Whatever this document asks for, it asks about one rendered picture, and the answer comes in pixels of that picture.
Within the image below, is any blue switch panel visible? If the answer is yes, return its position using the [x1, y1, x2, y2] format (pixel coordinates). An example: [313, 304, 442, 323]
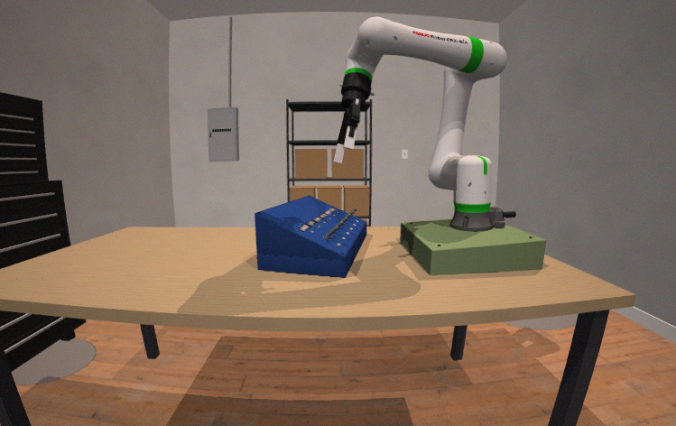
[255, 196, 367, 278]

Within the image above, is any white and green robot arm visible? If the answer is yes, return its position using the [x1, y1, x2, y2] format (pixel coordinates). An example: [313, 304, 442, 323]
[340, 17, 516, 232]

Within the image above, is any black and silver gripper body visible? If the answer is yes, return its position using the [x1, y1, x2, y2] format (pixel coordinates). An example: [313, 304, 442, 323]
[341, 90, 366, 113]

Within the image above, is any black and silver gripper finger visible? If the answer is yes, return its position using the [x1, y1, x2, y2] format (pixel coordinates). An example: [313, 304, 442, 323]
[334, 111, 348, 164]
[343, 98, 361, 150]

